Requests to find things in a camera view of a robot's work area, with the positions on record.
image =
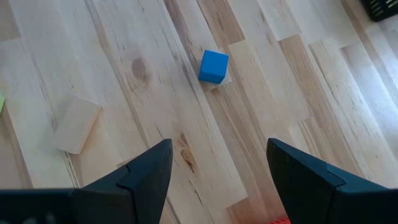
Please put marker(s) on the red plastic basket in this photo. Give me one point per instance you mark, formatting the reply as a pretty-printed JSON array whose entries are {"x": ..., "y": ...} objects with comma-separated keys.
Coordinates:
[{"x": 281, "y": 221}]

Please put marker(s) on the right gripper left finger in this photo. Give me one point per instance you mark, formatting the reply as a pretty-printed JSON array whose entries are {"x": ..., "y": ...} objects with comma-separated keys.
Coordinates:
[{"x": 140, "y": 193}]

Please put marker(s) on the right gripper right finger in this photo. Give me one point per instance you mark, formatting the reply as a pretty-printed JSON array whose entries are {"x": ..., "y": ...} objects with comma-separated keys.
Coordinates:
[{"x": 311, "y": 193}]

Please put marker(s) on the blue cube block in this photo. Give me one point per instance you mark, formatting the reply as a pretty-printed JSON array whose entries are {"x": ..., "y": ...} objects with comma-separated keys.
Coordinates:
[{"x": 213, "y": 67}]

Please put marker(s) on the black plastic basket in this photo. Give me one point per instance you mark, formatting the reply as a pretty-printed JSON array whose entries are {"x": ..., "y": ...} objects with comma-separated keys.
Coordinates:
[{"x": 382, "y": 7}]

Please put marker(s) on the green cylinder block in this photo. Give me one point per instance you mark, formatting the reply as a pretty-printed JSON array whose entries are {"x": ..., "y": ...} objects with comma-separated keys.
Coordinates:
[{"x": 1, "y": 104}]

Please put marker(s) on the wooden square block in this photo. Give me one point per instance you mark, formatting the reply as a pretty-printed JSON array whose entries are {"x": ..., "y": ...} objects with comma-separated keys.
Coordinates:
[{"x": 76, "y": 124}]

